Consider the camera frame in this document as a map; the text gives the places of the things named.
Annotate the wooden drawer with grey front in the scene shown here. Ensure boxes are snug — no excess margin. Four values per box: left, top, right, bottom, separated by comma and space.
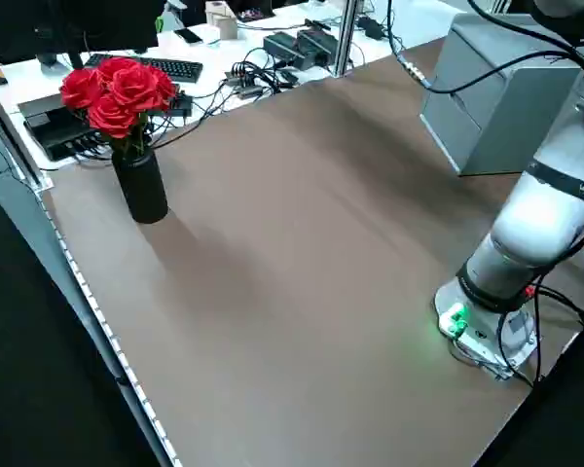
423, 21, 508, 131

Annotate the grey drawer cabinet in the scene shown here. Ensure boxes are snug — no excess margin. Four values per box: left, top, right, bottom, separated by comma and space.
420, 12, 584, 177

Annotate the black cylindrical vase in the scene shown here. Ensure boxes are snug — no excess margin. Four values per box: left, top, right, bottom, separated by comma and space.
111, 149, 169, 225

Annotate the grey usb hub with plugs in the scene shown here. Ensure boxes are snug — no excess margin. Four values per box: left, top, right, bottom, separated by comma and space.
225, 66, 265, 100

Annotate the small black box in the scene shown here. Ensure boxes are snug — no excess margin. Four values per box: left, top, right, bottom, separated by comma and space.
167, 91, 194, 118

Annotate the black power adapter brick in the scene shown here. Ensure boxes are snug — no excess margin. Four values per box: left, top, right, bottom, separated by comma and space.
296, 28, 343, 67
263, 32, 317, 70

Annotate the black keyboard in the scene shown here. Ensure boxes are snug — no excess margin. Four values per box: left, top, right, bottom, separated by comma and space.
83, 52, 204, 84

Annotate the red rose bouquet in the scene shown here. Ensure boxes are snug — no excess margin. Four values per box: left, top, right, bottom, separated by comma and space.
59, 56, 179, 160

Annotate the small black power adapter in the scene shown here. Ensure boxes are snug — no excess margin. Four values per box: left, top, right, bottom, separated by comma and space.
358, 16, 385, 41

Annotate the light wooden box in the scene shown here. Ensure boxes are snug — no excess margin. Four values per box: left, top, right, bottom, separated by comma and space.
204, 0, 238, 40

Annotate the black smartphone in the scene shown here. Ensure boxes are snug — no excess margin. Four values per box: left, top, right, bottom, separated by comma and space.
173, 27, 204, 46

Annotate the black docking box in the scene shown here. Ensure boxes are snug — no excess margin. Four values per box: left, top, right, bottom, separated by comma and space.
22, 107, 116, 162

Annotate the grey flat box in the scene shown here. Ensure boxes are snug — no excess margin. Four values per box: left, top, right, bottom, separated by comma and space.
18, 92, 77, 119

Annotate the black computer monitor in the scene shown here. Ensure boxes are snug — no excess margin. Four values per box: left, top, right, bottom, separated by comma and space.
0, 0, 161, 69

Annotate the aluminium frame post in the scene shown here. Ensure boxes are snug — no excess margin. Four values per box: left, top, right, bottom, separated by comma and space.
331, 0, 359, 78

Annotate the black cable with silver connector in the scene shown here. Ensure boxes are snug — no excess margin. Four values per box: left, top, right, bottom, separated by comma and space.
387, 0, 584, 147

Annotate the black arm foot cable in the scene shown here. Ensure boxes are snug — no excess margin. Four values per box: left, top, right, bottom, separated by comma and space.
495, 284, 584, 388

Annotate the aluminium frame bar with foot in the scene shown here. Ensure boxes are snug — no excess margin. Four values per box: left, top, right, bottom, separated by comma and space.
0, 72, 55, 191

